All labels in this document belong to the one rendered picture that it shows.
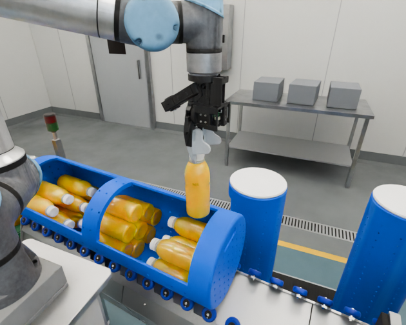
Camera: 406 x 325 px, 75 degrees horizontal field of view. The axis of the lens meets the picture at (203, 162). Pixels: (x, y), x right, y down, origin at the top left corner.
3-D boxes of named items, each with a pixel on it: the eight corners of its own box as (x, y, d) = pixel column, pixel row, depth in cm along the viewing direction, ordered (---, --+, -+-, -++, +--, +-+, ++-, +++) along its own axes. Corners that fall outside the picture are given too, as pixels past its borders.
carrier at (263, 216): (265, 280, 182) (224, 275, 186) (283, 171, 141) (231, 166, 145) (268, 322, 157) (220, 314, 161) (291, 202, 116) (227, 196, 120)
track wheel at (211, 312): (216, 310, 76) (219, 308, 78) (203, 303, 78) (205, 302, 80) (212, 326, 76) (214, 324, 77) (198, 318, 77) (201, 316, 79)
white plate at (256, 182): (283, 169, 140) (283, 171, 141) (231, 165, 144) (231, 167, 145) (290, 199, 116) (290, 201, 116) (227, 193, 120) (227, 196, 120)
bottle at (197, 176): (188, 204, 79) (185, 151, 71) (211, 205, 78) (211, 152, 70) (184, 218, 73) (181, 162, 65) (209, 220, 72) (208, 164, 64)
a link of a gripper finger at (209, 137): (219, 160, 67) (217, 128, 62) (198, 155, 70) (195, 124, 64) (223, 153, 70) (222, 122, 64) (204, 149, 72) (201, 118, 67)
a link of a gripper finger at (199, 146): (205, 170, 61) (209, 131, 58) (184, 165, 64) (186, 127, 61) (211, 167, 64) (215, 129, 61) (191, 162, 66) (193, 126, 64)
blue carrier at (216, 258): (211, 329, 77) (206, 271, 61) (28, 231, 113) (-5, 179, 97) (245, 253, 97) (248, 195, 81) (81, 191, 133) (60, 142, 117)
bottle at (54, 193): (37, 198, 111) (64, 211, 103) (28, 187, 106) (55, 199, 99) (50, 187, 115) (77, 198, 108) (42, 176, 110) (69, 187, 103)
